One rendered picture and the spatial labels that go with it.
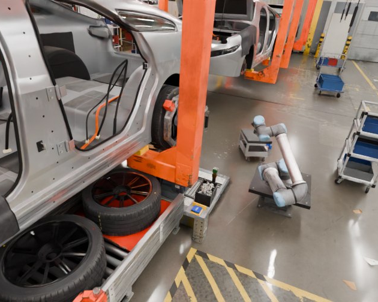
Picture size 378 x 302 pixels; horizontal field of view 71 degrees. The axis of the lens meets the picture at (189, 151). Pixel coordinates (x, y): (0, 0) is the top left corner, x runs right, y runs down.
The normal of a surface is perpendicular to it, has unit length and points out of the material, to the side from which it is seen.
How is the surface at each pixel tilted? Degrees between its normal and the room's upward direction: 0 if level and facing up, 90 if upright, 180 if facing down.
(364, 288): 0
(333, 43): 90
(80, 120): 81
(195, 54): 90
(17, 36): 75
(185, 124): 90
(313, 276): 0
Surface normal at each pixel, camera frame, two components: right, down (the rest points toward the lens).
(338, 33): -0.39, 0.44
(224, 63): 0.15, 0.51
